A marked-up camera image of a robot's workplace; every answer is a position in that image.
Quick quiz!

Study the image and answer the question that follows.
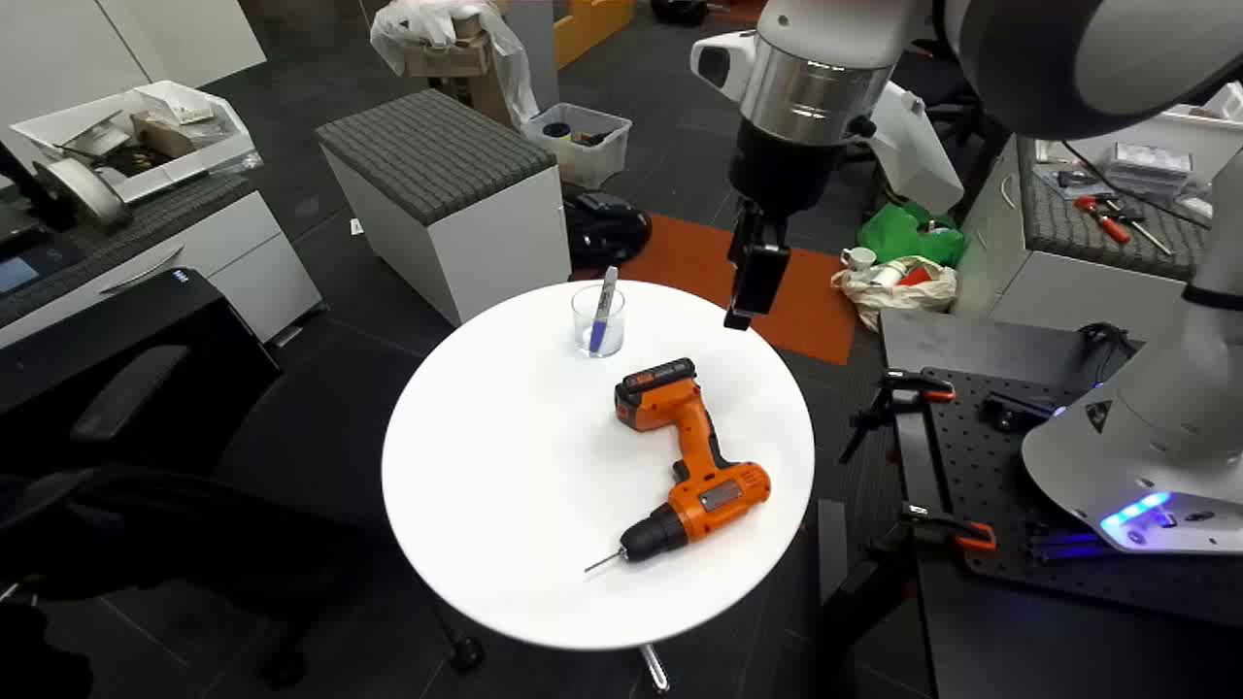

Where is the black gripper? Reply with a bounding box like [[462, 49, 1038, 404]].
[[718, 118, 845, 332]]

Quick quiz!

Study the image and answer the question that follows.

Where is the purple marker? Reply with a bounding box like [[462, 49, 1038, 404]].
[[588, 264, 623, 358]]

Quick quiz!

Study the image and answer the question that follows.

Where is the orange floor mat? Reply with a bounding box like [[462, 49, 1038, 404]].
[[617, 211, 862, 369]]

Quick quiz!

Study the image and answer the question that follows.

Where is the white cloth bag with red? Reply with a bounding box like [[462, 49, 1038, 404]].
[[826, 246, 964, 332]]

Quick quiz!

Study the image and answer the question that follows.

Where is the black bag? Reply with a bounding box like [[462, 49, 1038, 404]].
[[562, 189, 658, 277]]

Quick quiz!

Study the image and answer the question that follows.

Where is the green bag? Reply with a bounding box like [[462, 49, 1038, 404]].
[[854, 198, 971, 272]]

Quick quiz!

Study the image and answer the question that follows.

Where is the black orange bar clamp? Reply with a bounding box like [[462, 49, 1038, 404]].
[[898, 495, 1001, 563], [836, 369, 964, 467]]

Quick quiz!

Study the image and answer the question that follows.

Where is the clear plastic storage bin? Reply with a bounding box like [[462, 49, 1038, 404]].
[[519, 95, 638, 194]]

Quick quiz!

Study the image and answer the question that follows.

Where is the white cabinet with tools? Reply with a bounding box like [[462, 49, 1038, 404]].
[[957, 128, 1243, 340]]

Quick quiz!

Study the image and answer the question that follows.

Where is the small black block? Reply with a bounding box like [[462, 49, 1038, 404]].
[[974, 387, 1062, 437]]

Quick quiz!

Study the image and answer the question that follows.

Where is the yellow cabinet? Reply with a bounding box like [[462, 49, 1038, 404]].
[[551, 0, 639, 75]]

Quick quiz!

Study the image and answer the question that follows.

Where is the white cabinet with grey cushion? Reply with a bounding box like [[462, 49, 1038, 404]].
[[314, 85, 573, 327]]

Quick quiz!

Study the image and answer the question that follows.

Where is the silver table leg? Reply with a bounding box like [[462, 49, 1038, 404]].
[[632, 640, 677, 699]]

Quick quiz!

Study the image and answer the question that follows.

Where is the small cardboard box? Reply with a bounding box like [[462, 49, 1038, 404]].
[[400, 35, 497, 85]]

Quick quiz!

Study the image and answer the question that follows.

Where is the small white box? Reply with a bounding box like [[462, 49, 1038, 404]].
[[1100, 140, 1195, 198]]

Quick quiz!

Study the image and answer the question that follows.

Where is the black perforated robot table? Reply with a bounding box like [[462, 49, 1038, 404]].
[[879, 306, 1243, 699]]

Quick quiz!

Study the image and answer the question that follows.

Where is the white plastic bag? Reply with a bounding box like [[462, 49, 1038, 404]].
[[365, 0, 542, 133]]

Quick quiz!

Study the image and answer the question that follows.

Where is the white desk with dark top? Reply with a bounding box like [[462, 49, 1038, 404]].
[[0, 160, 326, 353]]

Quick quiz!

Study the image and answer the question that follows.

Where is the black office chair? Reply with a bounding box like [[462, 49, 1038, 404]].
[[0, 264, 437, 690]]

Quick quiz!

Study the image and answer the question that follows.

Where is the white tray box with clutter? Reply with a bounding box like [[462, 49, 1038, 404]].
[[8, 77, 263, 211]]

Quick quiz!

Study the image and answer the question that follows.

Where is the grey tape roll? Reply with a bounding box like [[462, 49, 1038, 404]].
[[35, 151, 133, 238]]

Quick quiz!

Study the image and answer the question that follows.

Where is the orange black cordless drill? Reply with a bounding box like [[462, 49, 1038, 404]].
[[579, 353, 777, 580]]

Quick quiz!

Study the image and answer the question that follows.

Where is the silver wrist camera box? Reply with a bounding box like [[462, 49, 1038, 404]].
[[867, 77, 971, 220]]

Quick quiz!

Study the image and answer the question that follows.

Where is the red handled screwdriver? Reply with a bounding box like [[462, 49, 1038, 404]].
[[1073, 189, 1137, 250]]

